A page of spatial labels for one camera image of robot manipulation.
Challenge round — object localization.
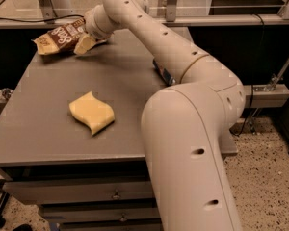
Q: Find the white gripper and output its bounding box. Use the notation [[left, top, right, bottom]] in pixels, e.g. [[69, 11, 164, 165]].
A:
[[74, 5, 115, 55]]

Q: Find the brown chip bag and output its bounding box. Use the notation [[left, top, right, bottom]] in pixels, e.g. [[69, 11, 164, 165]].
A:
[[32, 17, 109, 56]]

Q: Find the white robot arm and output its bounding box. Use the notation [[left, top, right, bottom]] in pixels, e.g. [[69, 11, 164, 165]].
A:
[[85, 0, 246, 231]]

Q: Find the yellow wavy sponge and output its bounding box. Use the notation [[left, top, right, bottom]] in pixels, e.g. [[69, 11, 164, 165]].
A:
[[69, 91, 115, 135]]

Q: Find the blue silver drink can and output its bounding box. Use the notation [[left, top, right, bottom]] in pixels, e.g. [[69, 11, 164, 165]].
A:
[[153, 61, 176, 86]]

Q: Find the grey drawer cabinet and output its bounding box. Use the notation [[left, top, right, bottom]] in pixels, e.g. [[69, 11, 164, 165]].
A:
[[0, 27, 238, 231]]

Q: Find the top grey drawer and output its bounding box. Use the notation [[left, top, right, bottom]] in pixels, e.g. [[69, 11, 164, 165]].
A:
[[3, 177, 154, 205]]

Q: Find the grey drawer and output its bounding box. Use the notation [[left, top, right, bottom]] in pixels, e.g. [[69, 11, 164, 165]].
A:
[[3, 177, 154, 205], [60, 219, 164, 231], [39, 202, 160, 223]]

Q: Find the middle grey drawer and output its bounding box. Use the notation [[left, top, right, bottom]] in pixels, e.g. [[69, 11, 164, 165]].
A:
[[39, 202, 160, 223]]

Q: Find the bottom grey drawer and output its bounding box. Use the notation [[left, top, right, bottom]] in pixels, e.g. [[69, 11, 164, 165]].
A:
[[60, 219, 164, 231]]

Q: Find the black cable on rail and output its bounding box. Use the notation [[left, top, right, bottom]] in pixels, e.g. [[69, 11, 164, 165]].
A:
[[0, 14, 85, 24]]

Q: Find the metal frame rail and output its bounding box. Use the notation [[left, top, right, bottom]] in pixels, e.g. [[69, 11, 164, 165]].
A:
[[0, 14, 289, 29]]

